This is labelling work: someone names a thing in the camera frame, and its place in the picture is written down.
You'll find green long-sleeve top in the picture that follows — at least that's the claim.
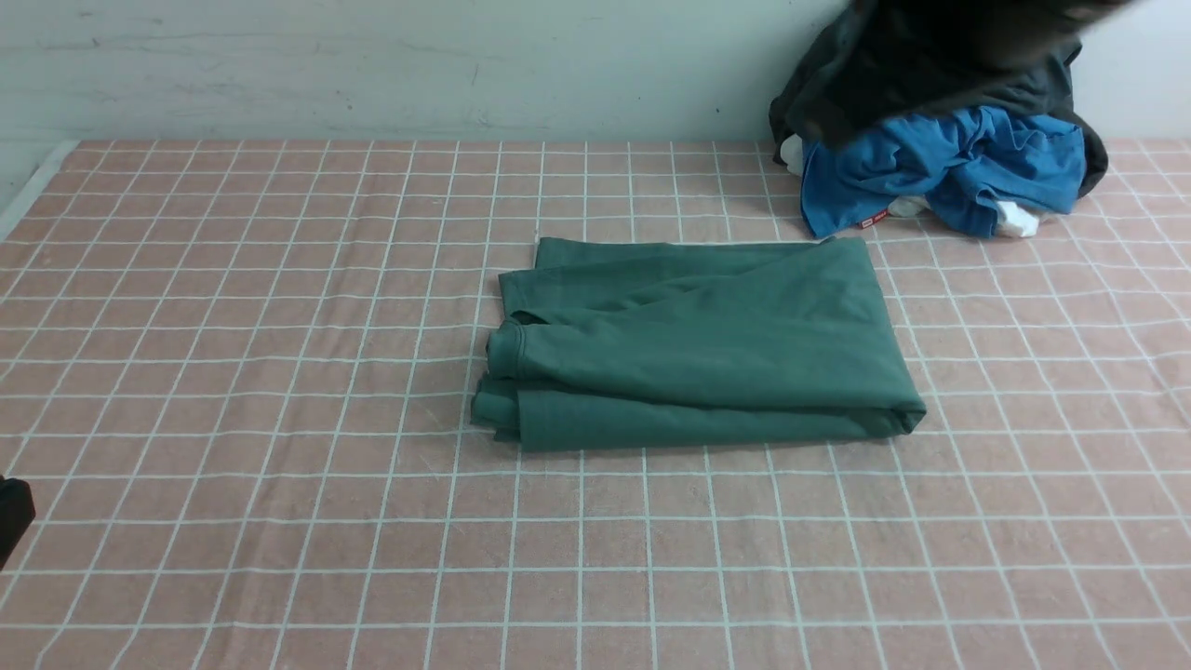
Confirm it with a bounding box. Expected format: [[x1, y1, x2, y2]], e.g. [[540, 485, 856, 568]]
[[470, 237, 927, 452]]

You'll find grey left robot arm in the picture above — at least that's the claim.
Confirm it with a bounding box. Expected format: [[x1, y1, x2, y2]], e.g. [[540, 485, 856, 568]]
[[0, 476, 35, 569]]

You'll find pink checkered table cloth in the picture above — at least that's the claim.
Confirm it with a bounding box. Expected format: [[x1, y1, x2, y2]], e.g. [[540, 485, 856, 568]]
[[1, 140, 1190, 669]]

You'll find dark grey crumpled garment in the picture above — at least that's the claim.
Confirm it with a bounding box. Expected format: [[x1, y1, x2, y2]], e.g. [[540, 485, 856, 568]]
[[769, 1, 1124, 194]]

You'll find blue crumpled garment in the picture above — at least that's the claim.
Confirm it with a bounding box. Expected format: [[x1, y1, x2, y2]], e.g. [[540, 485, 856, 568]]
[[802, 106, 1093, 238]]

